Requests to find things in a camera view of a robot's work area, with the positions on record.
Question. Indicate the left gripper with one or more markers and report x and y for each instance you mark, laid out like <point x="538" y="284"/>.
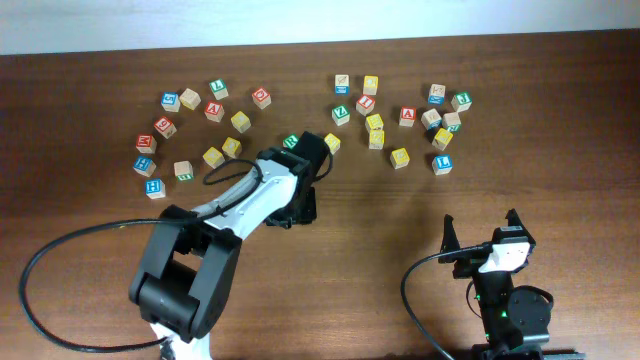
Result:
<point x="308" y="216"/>

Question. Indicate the yellow umbrella block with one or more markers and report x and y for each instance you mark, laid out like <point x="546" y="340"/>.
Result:
<point x="399" y="158"/>

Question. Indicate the wooden yellow-sided K block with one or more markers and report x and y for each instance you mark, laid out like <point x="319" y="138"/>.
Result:
<point x="190" y="99"/>

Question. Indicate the red a block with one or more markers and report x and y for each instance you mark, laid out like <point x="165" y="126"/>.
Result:
<point x="407" y="116"/>
<point x="214" y="111"/>

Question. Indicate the blue H block lower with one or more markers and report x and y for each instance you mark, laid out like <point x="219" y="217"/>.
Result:
<point x="155" y="189"/>

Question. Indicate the blue-sided wooden block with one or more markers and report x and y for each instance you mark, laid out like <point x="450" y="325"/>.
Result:
<point x="431" y="119"/>

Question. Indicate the red 6 block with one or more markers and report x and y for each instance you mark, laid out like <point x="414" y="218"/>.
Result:
<point x="165" y="127"/>

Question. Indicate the blue-sided picture block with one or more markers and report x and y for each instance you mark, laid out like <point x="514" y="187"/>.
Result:
<point x="342" y="84"/>

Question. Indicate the yellow block top row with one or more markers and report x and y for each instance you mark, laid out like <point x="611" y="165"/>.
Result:
<point x="370" y="85"/>

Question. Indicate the yellow block middle upper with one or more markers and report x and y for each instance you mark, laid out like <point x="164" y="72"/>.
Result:
<point x="374" y="122"/>

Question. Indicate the red M block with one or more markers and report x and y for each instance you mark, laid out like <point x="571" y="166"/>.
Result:
<point x="146" y="144"/>

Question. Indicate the red C block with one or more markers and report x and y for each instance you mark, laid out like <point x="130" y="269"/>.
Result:
<point x="261" y="98"/>

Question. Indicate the yellow O block left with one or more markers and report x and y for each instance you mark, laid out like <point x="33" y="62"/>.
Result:
<point x="232" y="147"/>

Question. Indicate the blue H block upper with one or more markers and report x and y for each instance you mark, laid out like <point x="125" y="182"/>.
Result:
<point x="144" y="166"/>

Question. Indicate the green Z block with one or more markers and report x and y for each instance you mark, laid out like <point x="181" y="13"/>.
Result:
<point x="340" y="115"/>

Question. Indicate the yellow block middle lower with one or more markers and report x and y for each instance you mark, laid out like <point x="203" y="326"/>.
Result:
<point x="376" y="139"/>

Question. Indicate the blue X block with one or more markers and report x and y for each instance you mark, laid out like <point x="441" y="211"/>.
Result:
<point x="436" y="94"/>

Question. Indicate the blue 5 block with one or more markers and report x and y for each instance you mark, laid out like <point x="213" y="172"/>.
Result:
<point x="170" y="102"/>

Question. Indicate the green-sided wooden block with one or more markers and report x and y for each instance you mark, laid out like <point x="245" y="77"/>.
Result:
<point x="183" y="170"/>

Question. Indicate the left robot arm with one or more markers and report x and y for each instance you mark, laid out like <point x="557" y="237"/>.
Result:
<point x="184" y="278"/>

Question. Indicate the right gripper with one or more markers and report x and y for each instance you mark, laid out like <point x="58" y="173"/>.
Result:
<point x="470" y="263"/>

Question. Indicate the green J block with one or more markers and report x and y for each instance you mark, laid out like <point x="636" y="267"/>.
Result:
<point x="461" y="101"/>

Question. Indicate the green L block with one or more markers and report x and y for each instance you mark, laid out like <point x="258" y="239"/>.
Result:
<point x="219" y="89"/>

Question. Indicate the yellow block right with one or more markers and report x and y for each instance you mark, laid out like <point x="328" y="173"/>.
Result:
<point x="441" y="139"/>

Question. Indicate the yellow o block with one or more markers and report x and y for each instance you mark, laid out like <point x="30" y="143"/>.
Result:
<point x="333" y="142"/>
<point x="232" y="147"/>

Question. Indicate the green R block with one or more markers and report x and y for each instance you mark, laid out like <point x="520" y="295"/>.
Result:
<point x="290" y="141"/>

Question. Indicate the yellow C block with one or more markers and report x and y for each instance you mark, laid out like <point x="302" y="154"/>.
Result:
<point x="241" y="122"/>

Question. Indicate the blue L block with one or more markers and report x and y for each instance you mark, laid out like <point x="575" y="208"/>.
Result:
<point x="442" y="164"/>

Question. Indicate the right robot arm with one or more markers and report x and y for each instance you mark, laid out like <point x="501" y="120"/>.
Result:
<point x="515" y="319"/>

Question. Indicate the yellow G block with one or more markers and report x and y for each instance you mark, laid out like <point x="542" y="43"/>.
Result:
<point x="213" y="157"/>

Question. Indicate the blue h block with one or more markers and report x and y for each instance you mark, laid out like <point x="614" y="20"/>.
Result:
<point x="144" y="166"/>
<point x="155" y="189"/>

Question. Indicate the red I block upper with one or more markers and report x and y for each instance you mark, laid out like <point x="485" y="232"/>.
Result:
<point x="365" y="104"/>

